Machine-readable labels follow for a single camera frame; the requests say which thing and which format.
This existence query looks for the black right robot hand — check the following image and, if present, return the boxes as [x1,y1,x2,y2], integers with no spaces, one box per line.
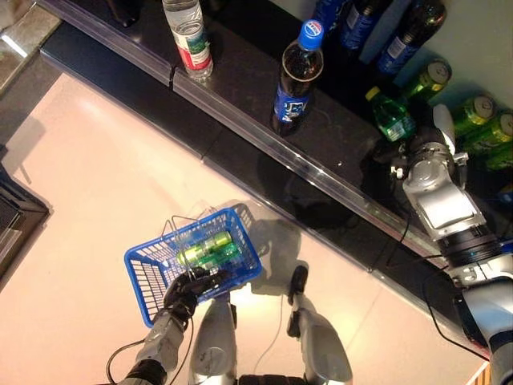
[370,98,458,169]

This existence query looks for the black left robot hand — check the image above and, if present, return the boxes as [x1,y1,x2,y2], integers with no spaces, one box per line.
[162,266,232,326]

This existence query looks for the green Sprite bottle yellow cap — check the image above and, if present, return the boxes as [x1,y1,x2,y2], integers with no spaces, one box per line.
[364,86,418,142]
[196,242,244,270]

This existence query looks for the blue plastic shopping basket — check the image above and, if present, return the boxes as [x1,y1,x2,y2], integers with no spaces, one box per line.
[123,203,264,329]

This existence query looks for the green bottles inside basket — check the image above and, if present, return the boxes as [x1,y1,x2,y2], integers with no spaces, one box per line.
[204,230,233,249]

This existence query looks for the silver right robot leg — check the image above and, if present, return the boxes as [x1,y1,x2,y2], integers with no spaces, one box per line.
[286,264,353,385]

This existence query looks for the dark display cabinet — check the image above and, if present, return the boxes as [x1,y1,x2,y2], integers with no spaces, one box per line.
[0,168,51,282]

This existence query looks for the black metal shelf board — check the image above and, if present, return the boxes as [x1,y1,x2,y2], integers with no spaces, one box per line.
[38,0,513,274]
[39,22,492,362]

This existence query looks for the yellow black hazard tape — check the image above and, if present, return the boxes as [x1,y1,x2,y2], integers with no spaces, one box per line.
[468,367,494,385]

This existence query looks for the clear water bottle red cap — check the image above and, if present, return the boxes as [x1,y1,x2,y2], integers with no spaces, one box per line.
[161,0,215,83]

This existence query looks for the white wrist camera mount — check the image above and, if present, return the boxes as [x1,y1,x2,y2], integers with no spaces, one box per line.
[432,103,458,156]

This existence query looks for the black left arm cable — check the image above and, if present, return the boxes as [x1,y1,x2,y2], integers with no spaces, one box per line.
[105,308,196,385]

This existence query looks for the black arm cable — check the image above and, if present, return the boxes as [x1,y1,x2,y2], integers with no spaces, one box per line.
[105,308,196,385]
[384,212,492,360]

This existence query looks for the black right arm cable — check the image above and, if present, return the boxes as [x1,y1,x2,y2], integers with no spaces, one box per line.
[384,212,492,360]

